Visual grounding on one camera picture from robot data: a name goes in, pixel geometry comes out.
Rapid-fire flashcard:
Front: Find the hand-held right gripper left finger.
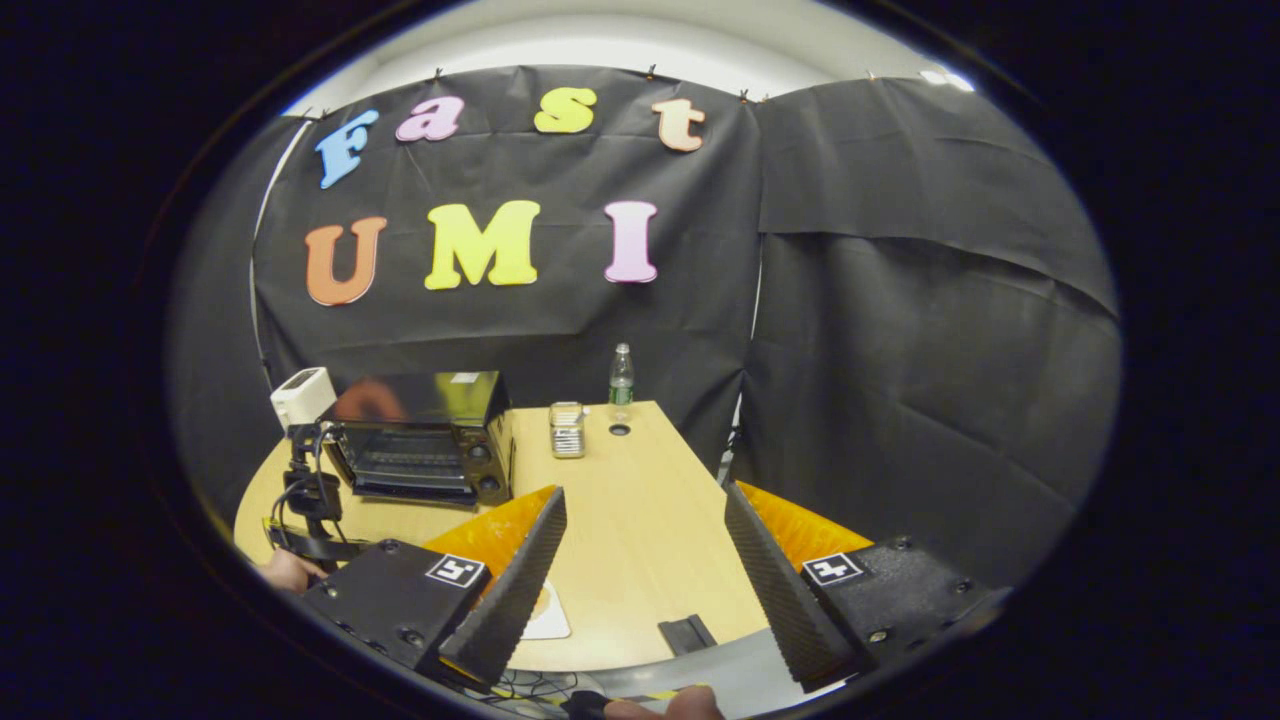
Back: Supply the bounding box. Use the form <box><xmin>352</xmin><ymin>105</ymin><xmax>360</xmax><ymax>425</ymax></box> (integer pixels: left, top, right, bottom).
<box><xmin>298</xmin><ymin>485</ymin><xmax>569</xmax><ymax>693</ymax></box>

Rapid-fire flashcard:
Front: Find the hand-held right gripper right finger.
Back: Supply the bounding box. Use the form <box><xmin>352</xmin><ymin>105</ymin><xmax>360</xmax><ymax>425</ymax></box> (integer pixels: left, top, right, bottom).
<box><xmin>722</xmin><ymin>480</ymin><xmax>1013</xmax><ymax>694</ymax></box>

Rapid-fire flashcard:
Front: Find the black rectangular holder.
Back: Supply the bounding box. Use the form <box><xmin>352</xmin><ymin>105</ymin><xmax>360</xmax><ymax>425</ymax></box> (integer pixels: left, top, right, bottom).
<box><xmin>656</xmin><ymin>613</ymin><xmax>719</xmax><ymax>659</ymax></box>

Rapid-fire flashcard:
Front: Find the clear ribbed glass jar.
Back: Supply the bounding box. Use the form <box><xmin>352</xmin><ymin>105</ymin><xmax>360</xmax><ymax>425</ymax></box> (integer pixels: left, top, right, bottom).
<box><xmin>547</xmin><ymin>401</ymin><xmax>589</xmax><ymax>461</ymax></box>

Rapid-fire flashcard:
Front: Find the tangle of floor cables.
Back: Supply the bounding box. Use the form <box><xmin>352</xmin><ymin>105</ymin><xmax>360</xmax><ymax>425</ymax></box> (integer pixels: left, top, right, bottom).
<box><xmin>488</xmin><ymin>668</ymin><xmax>603</xmax><ymax>709</ymax></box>

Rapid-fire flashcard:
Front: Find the black electric oven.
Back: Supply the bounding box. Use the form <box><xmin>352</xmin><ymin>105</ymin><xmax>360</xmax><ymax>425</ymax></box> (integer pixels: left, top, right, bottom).
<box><xmin>322</xmin><ymin>370</ymin><xmax>517</xmax><ymax>507</ymax></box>

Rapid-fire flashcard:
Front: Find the black backdrop cloth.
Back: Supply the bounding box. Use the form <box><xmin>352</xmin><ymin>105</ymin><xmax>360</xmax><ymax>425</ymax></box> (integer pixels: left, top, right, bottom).
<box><xmin>168</xmin><ymin>64</ymin><xmax>1123</xmax><ymax>593</ymax></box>

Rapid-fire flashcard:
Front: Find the white toaster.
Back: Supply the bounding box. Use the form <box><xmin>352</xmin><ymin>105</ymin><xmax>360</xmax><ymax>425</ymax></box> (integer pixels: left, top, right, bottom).
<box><xmin>269</xmin><ymin>366</ymin><xmax>339</xmax><ymax>432</ymax></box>

